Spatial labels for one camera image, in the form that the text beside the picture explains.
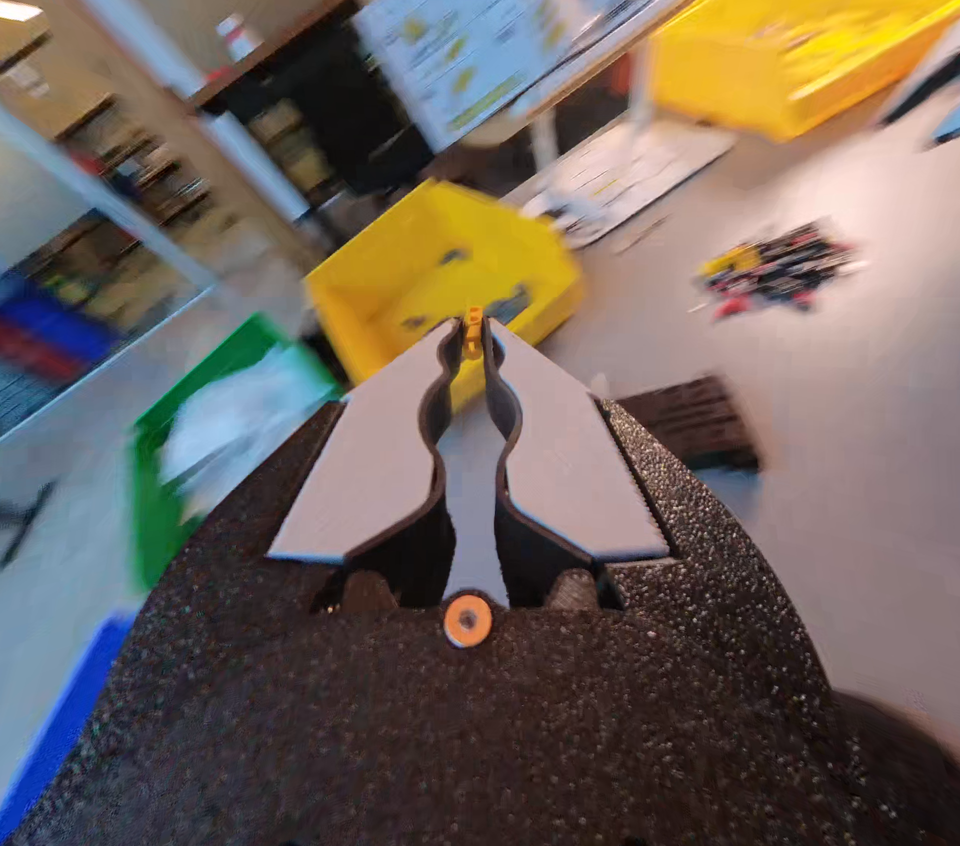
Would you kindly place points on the green storage bin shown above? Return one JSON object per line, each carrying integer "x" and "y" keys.
{"x": 150, "y": 523}

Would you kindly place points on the blue storage bin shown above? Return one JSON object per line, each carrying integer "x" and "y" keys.
{"x": 60, "y": 711}

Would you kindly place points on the grey desk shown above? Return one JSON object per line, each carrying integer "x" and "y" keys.
{"x": 862, "y": 411}

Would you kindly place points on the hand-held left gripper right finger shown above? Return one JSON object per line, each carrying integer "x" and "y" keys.
{"x": 577, "y": 478}

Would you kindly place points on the stack of storage drawers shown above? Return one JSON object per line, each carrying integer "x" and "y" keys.
{"x": 45, "y": 328}

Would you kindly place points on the clear plastic bag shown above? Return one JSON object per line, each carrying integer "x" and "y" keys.
{"x": 240, "y": 418}

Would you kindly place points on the yellow storage bin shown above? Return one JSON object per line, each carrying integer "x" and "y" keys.
{"x": 750, "y": 73}
{"x": 450, "y": 216}

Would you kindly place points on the pile of small building pins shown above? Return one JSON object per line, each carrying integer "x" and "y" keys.
{"x": 780, "y": 268}

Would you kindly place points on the yellow piece with black pins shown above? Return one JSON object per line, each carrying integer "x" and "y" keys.
{"x": 472, "y": 328}

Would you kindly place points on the heap of small black pieces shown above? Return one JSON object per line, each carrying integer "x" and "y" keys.
{"x": 510, "y": 306}

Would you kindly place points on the sticker sheet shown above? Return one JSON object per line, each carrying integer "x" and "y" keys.
{"x": 637, "y": 171}

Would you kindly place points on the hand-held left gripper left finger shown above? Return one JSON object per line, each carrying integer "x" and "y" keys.
{"x": 360, "y": 471}

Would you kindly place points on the instruction booklet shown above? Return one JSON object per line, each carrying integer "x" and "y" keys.
{"x": 487, "y": 21}

